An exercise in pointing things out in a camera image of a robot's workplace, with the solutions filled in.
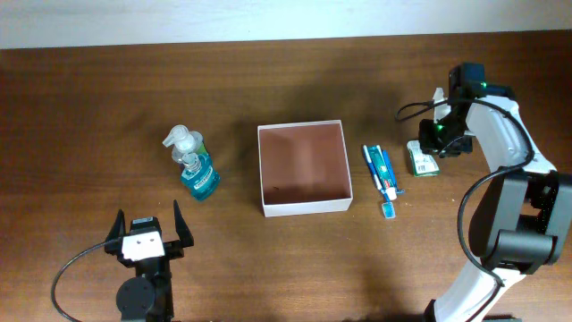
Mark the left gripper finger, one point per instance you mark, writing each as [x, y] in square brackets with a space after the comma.
[113, 240]
[185, 236]

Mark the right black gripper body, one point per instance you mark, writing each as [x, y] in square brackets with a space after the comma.
[446, 137]

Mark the green Dettol soap bar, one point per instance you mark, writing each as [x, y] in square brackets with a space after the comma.
[422, 164]

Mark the toothpaste tube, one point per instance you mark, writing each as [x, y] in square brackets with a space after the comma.
[383, 172]

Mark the blue disposable razor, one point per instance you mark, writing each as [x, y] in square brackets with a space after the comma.
[387, 161]

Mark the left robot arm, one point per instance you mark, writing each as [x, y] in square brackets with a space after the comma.
[148, 295]

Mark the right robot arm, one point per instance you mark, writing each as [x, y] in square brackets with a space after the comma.
[512, 221]

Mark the blue mouthwash bottle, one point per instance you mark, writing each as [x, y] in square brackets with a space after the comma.
[199, 176]

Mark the clear pump soap bottle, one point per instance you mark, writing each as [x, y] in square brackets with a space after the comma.
[183, 142]

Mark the blue white toothbrush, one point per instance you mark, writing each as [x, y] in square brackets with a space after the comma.
[386, 205]

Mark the white cardboard box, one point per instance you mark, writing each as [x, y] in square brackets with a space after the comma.
[303, 168]

